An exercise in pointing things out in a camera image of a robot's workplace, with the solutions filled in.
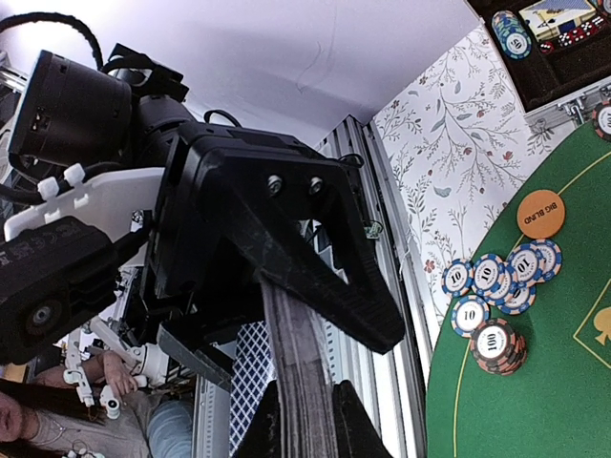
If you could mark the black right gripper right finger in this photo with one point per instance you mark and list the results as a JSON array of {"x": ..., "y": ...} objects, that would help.
[{"x": 355, "y": 434}]

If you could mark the aluminium poker chip case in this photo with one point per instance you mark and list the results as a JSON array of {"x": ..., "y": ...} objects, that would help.
[{"x": 561, "y": 86}]

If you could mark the single stray poker chip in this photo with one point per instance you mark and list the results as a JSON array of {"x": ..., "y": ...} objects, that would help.
[{"x": 601, "y": 120}]

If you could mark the person in background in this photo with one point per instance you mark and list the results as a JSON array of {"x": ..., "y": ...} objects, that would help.
[{"x": 46, "y": 418}]

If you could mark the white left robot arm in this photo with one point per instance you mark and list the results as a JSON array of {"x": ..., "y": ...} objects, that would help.
[{"x": 70, "y": 113}]

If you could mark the red black poker chip stack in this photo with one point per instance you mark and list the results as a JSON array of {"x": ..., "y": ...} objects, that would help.
[{"x": 498, "y": 348}]

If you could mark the grey playing card deck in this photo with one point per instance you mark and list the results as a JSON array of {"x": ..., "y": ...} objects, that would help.
[{"x": 302, "y": 375}]

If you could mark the blue poker chips pile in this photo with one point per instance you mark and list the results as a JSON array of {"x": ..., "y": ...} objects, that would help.
[{"x": 508, "y": 285}]

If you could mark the round green poker mat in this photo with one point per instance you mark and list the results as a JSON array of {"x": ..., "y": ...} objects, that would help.
[{"x": 558, "y": 403}]

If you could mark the poker chip row lower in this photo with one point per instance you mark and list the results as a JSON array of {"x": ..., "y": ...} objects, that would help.
[{"x": 512, "y": 37}]

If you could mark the floral white tablecloth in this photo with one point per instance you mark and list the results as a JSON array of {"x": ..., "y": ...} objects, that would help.
[{"x": 459, "y": 148}]

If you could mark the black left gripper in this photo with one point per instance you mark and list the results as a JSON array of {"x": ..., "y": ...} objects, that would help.
[{"x": 234, "y": 202}]

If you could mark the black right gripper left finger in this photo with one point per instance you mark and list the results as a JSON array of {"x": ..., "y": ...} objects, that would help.
[{"x": 263, "y": 437}]

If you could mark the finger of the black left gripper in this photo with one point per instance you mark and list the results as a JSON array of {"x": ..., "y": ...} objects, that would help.
[{"x": 186, "y": 345}]

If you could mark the boxed card deck in case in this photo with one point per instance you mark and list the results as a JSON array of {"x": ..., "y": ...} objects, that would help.
[{"x": 548, "y": 19}]

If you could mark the red dice in case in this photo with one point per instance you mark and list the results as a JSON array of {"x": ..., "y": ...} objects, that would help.
[{"x": 576, "y": 35}]

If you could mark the orange big blind button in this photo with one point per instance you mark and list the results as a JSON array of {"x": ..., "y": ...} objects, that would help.
[{"x": 541, "y": 214}]

